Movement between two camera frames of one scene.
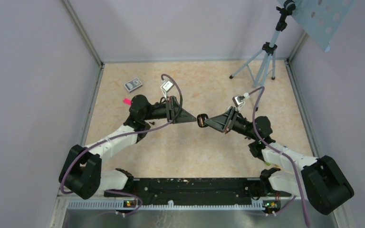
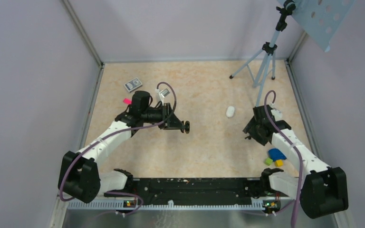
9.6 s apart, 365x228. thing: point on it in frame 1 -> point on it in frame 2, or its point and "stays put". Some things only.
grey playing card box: [133, 85] stays put
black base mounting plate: [199, 191] stays put
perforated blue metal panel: [320, 19] stays put
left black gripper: [181, 116] -> [176, 124]
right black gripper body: [242, 126] -> [253, 128]
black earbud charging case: [200, 118] -> [187, 127]
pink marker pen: [127, 101] stays put
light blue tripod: [257, 66] stays put
